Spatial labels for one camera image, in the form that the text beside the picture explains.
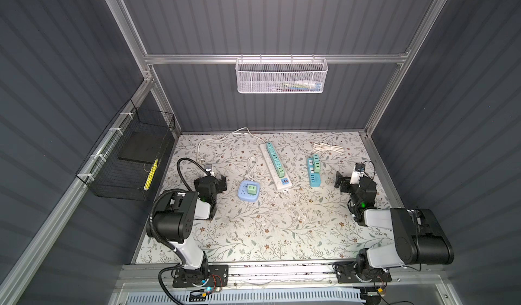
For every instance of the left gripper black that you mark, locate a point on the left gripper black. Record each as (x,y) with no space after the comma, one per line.
(219,185)

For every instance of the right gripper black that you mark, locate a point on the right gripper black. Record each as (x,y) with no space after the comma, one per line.
(346,181)

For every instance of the teal power strip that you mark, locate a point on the teal power strip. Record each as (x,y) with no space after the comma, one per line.
(314,170)

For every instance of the blue square power socket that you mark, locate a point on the blue square power socket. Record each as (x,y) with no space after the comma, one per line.
(242,191)

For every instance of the long white power strip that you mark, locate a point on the long white power strip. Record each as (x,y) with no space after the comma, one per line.
(273,162)

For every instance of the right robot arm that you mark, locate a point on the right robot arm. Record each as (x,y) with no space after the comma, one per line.
(418,237)

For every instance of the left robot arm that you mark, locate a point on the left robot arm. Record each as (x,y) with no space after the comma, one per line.
(173,215)

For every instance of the items in white basket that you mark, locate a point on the items in white basket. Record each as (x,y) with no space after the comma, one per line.
(299,86)

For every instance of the white vented cover strip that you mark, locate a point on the white vented cover strip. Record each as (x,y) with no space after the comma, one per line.
(276,296)

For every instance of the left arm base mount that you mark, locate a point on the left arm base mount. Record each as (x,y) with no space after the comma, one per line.
(206,276)

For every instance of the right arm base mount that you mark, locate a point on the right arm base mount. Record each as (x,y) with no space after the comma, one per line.
(351,272)

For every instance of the black wire basket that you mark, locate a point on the black wire basket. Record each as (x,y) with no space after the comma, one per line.
(119,166)

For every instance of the white wire mesh basket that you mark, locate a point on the white wire mesh basket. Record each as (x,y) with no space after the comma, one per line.
(256,76)

